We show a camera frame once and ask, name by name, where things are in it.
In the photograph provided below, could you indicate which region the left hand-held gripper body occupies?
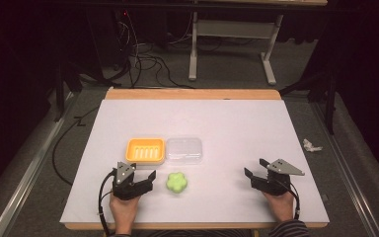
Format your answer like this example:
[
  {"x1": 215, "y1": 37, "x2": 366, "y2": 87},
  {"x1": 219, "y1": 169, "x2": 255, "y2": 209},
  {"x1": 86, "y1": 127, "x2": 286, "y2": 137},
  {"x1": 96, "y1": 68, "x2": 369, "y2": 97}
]
[{"x1": 112, "y1": 161, "x2": 154, "y2": 201}]

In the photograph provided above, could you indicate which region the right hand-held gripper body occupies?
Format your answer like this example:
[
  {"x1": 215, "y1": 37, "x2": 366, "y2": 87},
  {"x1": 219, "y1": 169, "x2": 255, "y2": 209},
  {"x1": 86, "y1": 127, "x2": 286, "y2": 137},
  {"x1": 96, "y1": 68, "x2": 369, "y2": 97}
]
[{"x1": 250, "y1": 158, "x2": 306, "y2": 198}]

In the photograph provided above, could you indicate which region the yellow soap dish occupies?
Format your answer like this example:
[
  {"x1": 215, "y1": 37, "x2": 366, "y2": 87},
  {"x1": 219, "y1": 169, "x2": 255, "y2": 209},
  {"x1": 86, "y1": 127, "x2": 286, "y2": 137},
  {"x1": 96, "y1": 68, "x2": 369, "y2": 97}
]
[{"x1": 124, "y1": 137, "x2": 166, "y2": 164}]

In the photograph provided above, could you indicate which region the green flower-shaped soap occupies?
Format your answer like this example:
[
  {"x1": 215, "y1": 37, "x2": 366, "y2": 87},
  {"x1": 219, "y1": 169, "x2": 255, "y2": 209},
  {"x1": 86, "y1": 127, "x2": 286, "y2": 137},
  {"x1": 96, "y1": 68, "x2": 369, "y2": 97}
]
[{"x1": 166, "y1": 172, "x2": 189, "y2": 194}]

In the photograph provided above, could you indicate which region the clear plastic container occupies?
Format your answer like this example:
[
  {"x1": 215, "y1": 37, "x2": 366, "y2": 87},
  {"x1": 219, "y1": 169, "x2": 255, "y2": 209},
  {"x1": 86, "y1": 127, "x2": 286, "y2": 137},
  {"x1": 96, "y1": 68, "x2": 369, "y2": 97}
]
[{"x1": 165, "y1": 136, "x2": 204, "y2": 165}]

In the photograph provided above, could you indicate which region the person's right hand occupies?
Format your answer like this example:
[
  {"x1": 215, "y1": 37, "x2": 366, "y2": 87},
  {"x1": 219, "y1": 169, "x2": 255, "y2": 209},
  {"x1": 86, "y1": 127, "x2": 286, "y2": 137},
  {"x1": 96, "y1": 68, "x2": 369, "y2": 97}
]
[{"x1": 262, "y1": 190, "x2": 296, "y2": 223}]

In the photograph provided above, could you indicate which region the person's left hand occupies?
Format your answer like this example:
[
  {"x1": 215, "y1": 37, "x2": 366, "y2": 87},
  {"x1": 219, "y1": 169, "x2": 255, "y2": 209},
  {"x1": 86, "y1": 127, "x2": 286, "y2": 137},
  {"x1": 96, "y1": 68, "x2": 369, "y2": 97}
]
[{"x1": 109, "y1": 192, "x2": 141, "y2": 235}]

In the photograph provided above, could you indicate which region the white table mat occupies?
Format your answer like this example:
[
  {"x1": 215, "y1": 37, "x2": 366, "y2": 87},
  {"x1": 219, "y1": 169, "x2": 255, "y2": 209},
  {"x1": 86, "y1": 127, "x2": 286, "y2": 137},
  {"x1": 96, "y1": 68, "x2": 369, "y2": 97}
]
[{"x1": 59, "y1": 99, "x2": 331, "y2": 225}]

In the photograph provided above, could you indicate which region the person's right striped sleeve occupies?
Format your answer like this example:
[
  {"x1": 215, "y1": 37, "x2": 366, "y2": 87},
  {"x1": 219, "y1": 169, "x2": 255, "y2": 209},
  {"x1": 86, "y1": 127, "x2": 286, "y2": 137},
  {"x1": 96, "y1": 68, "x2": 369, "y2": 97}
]
[{"x1": 268, "y1": 219, "x2": 310, "y2": 237}]

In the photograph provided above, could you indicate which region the crumpled white paper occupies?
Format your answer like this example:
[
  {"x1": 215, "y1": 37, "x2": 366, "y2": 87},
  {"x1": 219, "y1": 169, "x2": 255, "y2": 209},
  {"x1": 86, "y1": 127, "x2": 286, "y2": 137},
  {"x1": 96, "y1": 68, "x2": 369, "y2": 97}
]
[{"x1": 302, "y1": 138, "x2": 324, "y2": 153}]

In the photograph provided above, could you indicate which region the wooden table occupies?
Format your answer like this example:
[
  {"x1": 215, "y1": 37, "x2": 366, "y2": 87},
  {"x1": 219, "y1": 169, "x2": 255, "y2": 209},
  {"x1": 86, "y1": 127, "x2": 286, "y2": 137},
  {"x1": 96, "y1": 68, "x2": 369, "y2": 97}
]
[{"x1": 63, "y1": 87, "x2": 330, "y2": 231}]

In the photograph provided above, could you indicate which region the black metal stand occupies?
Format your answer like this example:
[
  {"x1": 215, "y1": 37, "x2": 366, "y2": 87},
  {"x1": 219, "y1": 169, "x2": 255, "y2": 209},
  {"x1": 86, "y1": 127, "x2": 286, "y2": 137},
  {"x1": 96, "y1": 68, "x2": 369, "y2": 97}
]
[
  {"x1": 278, "y1": 70, "x2": 340, "y2": 136},
  {"x1": 52, "y1": 62, "x2": 84, "y2": 123}
]

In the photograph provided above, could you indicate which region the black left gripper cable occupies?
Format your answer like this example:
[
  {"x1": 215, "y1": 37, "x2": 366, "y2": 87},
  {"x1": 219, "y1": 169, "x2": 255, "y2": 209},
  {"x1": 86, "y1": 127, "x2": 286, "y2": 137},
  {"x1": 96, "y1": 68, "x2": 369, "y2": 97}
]
[{"x1": 97, "y1": 169, "x2": 116, "y2": 237}]

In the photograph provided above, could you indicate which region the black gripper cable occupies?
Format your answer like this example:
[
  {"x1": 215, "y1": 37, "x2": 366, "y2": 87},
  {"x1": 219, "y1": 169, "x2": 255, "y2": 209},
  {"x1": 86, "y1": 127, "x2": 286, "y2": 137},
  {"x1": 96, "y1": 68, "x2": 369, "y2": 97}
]
[
  {"x1": 97, "y1": 169, "x2": 116, "y2": 237},
  {"x1": 287, "y1": 181, "x2": 301, "y2": 221}
]

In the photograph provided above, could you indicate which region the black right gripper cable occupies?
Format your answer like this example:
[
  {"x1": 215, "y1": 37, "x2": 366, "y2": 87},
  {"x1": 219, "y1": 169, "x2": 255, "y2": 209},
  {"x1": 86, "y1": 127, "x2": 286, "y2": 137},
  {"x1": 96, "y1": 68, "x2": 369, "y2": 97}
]
[{"x1": 287, "y1": 181, "x2": 301, "y2": 221}]

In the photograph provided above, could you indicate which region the metal floor rail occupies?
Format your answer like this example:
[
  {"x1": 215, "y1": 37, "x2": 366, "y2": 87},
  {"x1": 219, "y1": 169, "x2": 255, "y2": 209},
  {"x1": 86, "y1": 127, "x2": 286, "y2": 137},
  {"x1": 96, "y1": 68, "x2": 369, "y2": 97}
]
[
  {"x1": 0, "y1": 92, "x2": 77, "y2": 237},
  {"x1": 310, "y1": 102, "x2": 379, "y2": 237}
]

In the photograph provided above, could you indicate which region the black floor cable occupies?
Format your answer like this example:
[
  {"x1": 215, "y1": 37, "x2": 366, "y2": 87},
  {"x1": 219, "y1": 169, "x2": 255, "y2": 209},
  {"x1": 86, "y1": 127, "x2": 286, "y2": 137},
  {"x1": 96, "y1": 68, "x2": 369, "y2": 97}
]
[{"x1": 51, "y1": 106, "x2": 101, "y2": 188}]

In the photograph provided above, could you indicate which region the tangle of floor cables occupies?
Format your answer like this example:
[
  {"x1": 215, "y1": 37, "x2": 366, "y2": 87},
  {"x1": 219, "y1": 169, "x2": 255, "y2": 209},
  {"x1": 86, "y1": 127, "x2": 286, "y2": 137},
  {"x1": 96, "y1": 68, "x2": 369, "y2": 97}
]
[{"x1": 112, "y1": 11, "x2": 195, "y2": 90}]

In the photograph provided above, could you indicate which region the white desk frame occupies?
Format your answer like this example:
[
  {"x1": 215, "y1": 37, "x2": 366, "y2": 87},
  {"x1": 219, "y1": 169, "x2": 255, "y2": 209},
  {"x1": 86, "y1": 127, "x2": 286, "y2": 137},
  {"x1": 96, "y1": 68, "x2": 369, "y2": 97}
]
[{"x1": 188, "y1": 12, "x2": 284, "y2": 87}]

